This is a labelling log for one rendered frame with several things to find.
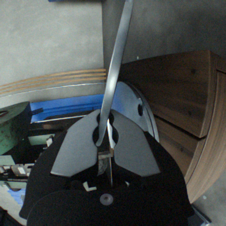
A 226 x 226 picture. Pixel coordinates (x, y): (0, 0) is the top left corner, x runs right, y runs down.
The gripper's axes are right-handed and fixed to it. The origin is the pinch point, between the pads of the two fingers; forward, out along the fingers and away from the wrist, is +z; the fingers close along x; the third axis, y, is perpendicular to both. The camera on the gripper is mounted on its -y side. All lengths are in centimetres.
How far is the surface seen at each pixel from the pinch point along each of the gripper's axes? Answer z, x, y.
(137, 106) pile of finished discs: 8.0, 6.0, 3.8
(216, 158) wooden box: -3.2, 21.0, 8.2
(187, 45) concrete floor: 37, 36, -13
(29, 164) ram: 31, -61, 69
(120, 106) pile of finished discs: 15.4, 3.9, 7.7
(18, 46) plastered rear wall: 167, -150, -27
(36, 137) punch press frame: 59, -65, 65
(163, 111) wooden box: 2.6, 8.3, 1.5
